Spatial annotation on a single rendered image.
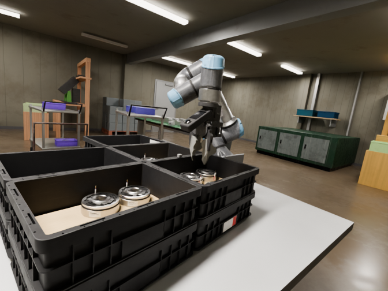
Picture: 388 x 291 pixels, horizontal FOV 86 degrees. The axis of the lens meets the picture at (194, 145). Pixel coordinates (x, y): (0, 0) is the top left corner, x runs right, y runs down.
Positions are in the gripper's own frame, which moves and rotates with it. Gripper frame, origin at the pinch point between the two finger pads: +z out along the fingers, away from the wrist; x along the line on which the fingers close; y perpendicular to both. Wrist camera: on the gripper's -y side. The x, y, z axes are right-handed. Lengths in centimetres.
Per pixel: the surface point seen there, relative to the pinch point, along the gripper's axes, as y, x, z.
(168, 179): -10.8, 1.9, 6.6
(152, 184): -11.6, 10.0, 10.9
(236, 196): 13.8, -9.4, 13.4
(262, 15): 258, 147, -173
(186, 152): 26.2, 35.2, 7.1
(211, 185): -4.8, -11.7, 4.8
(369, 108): 748, 52, -76
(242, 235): 15.0, -14.0, 27.6
